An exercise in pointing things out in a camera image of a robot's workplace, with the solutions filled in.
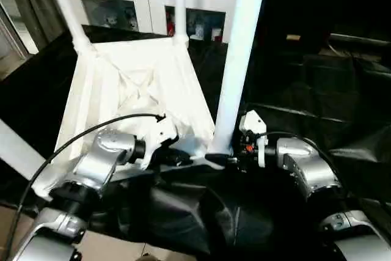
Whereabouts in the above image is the white plastic table top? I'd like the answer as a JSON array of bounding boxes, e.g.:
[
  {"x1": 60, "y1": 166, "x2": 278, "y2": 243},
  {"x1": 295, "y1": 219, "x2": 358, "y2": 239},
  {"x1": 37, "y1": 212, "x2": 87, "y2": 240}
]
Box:
[{"x1": 31, "y1": 36, "x2": 236, "y2": 200}]

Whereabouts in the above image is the black plastic mat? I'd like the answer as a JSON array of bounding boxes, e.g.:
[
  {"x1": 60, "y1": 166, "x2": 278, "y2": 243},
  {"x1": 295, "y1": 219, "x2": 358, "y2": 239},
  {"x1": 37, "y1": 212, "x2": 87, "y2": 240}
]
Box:
[{"x1": 0, "y1": 26, "x2": 391, "y2": 261}]

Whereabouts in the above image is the grey curtain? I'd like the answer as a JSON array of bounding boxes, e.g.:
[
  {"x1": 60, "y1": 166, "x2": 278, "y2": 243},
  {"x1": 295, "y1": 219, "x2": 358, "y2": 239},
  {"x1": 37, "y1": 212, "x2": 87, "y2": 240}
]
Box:
[{"x1": 3, "y1": 0, "x2": 68, "y2": 54}]

